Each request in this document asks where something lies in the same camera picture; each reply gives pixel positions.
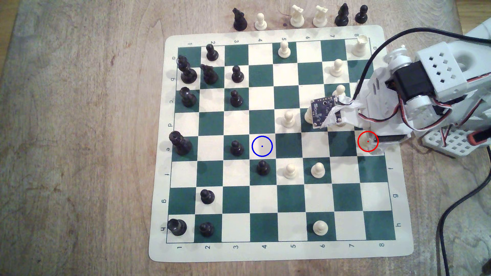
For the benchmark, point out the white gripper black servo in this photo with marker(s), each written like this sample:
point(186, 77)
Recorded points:
point(391, 139)

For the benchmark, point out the white chess pawn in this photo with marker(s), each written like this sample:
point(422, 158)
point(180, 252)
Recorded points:
point(261, 23)
point(318, 171)
point(320, 228)
point(290, 172)
point(339, 91)
point(337, 69)
point(288, 120)
point(367, 138)
point(284, 51)

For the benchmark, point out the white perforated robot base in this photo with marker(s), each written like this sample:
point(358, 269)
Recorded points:
point(458, 145)

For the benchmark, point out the white chess bishop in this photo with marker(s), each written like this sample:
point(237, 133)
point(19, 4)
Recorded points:
point(308, 117)

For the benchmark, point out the white chess rook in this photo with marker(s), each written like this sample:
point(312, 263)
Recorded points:
point(359, 48)

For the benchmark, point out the black chess pawn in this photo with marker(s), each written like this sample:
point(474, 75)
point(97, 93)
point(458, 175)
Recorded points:
point(263, 168)
point(237, 148)
point(207, 229)
point(207, 197)
point(212, 54)
point(236, 100)
point(361, 16)
point(238, 76)

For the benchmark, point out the black chess bishop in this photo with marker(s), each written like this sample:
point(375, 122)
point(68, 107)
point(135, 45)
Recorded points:
point(341, 18)

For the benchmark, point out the green white chess mat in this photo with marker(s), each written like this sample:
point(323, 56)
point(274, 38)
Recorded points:
point(261, 99)

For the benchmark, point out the white chess knight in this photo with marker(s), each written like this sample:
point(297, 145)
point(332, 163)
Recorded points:
point(320, 18)
point(297, 17)

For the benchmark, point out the black chess knight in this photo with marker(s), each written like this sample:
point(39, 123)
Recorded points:
point(240, 21)
point(210, 76)

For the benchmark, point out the black chess king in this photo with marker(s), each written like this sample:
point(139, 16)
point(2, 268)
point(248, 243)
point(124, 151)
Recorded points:
point(182, 145)

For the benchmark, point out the black chess queen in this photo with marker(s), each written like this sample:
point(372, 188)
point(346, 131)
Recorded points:
point(188, 74)

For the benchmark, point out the crumpled white tape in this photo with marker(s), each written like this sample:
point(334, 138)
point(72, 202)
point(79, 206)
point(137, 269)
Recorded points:
point(347, 113)

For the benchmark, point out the red black clamp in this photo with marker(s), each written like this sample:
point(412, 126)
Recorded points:
point(481, 138)

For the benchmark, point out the camera circuit board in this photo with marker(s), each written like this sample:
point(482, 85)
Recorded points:
point(322, 111)

